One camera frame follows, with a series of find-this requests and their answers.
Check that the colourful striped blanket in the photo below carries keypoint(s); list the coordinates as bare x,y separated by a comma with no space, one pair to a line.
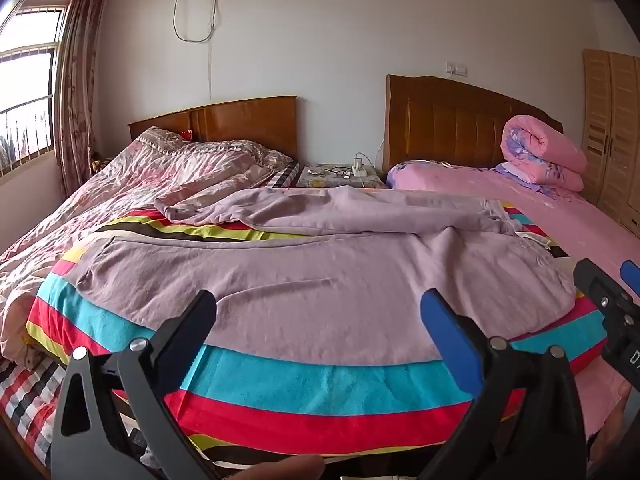
325,385

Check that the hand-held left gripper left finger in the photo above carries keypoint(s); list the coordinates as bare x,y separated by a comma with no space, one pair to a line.
194,321

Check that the white power strip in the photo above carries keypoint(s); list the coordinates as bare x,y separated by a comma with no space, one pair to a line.
358,167

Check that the pink floral quilt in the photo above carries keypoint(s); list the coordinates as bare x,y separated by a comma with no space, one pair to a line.
125,185

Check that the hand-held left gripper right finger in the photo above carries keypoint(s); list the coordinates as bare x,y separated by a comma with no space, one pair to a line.
445,330

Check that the pink patterned curtain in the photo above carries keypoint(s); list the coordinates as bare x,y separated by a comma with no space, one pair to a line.
80,85

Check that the low wooden headboard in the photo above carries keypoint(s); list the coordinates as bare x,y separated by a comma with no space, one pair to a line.
250,120

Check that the nightstand with floral cloth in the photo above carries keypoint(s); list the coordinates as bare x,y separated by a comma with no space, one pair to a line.
320,181

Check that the rolled pink quilt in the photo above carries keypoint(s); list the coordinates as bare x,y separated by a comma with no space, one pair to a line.
550,150

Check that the person's left hand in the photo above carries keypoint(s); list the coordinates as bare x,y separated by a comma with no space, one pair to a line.
280,467

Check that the black eyeglasses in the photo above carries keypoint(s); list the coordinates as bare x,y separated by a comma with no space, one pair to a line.
345,173

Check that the tall padded wooden headboard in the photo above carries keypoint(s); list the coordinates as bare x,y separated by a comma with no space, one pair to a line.
450,125

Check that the window with railing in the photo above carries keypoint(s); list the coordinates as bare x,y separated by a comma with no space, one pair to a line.
25,110

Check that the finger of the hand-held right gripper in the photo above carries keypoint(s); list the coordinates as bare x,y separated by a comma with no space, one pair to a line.
597,287
632,275

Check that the white wall socket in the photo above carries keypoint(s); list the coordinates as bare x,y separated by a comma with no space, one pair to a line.
457,68

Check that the white wall pipe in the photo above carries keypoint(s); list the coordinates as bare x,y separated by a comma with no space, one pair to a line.
209,70

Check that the pink bedsheet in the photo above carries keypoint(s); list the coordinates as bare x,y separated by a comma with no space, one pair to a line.
575,225

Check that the light wooden wardrobe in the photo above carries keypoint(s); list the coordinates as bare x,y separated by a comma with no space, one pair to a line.
610,135

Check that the mauve knit sweater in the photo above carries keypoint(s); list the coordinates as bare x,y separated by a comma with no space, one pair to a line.
300,280

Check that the purple pillow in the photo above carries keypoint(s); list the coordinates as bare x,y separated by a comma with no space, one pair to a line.
515,174

